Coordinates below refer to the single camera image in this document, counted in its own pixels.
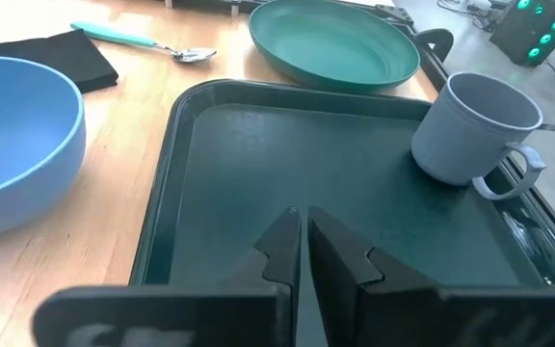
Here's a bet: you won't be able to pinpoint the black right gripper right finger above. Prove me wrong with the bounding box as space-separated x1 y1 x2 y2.
307 206 555 347

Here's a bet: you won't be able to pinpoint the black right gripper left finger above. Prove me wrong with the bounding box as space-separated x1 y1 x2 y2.
32 206 303 347

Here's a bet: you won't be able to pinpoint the grey plastic mug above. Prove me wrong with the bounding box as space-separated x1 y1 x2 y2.
410 71 547 201

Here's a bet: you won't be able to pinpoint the green plastic plate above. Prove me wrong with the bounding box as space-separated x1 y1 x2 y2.
248 0 422 95

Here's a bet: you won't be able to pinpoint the teal handled metal spoon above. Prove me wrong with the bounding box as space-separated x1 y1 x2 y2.
69 20 219 65

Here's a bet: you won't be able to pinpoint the blue plastic bowl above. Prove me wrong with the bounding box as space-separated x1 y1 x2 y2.
0 55 87 242

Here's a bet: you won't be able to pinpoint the black cloth napkin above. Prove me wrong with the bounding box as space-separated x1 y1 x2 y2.
0 28 119 95

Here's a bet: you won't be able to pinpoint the dark green serving tray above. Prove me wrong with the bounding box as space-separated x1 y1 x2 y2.
129 79 555 347

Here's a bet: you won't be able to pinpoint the black computer green lights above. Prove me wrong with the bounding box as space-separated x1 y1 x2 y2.
489 0 555 68

